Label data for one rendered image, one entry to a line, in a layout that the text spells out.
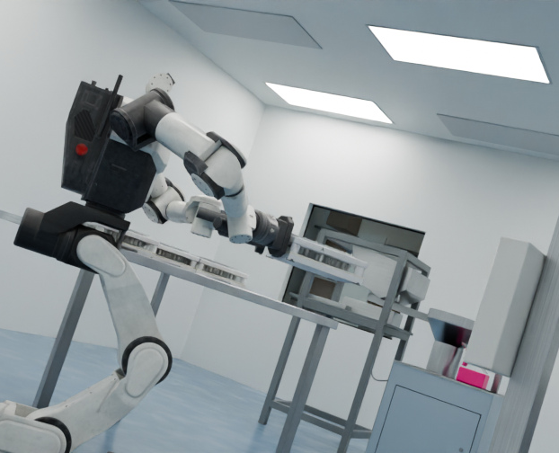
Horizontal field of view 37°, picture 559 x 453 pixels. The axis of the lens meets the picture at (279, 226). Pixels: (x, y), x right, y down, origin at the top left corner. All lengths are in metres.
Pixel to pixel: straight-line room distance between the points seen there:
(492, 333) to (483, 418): 3.32
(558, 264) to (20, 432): 1.45
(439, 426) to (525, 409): 3.29
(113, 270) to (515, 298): 1.15
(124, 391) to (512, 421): 1.12
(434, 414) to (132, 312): 2.92
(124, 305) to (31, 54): 4.34
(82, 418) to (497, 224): 5.99
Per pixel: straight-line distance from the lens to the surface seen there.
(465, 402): 5.00
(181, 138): 2.10
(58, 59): 6.77
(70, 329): 2.83
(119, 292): 2.39
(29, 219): 2.39
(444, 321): 5.23
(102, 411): 2.44
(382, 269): 6.09
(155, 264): 2.89
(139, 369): 2.39
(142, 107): 2.21
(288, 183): 8.79
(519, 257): 1.68
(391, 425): 5.11
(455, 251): 8.00
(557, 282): 1.77
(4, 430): 2.40
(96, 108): 2.37
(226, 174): 2.07
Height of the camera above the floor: 0.83
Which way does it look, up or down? 5 degrees up
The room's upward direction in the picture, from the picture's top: 18 degrees clockwise
